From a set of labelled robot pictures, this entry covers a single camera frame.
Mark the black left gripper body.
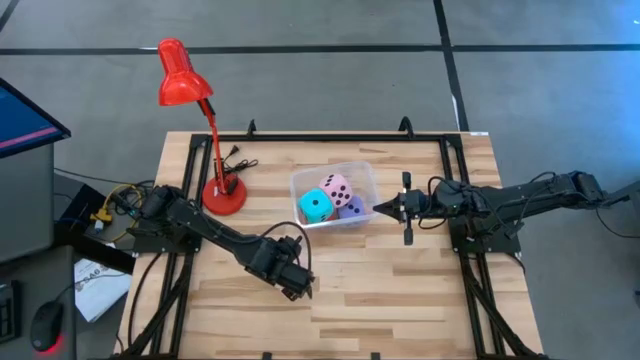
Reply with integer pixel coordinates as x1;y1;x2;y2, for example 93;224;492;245
246;234;316;302

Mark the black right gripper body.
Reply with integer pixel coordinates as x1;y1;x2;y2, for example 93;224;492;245
399;171;437;247

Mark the large purple foam die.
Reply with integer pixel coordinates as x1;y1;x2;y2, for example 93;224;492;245
337;194;368;222

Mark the clear plastic container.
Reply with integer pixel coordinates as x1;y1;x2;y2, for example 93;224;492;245
289;160;383;232

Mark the large teal foam die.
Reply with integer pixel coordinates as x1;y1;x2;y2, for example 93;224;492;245
297;187;335;225

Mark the white paper booklet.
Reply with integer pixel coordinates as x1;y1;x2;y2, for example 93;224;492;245
73;243;134;324

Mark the red desk lamp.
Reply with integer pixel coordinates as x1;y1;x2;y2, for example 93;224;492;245
157;37;250;218

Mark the black computer mouse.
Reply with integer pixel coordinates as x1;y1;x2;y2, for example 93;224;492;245
29;298;66;355

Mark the dark grey computer desk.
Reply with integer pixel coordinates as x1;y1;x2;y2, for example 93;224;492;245
0;243;77;360

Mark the black keyboard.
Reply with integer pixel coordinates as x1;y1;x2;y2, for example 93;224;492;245
0;280;22;345

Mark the computer monitor with blue screen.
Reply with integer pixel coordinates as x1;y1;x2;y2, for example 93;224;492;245
0;77;72;160

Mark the black lamp power cable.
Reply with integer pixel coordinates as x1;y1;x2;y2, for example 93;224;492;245
215;144;260;177

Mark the black cable bundle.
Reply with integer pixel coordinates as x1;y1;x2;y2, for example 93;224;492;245
459;252;531;357
119;252;196;359

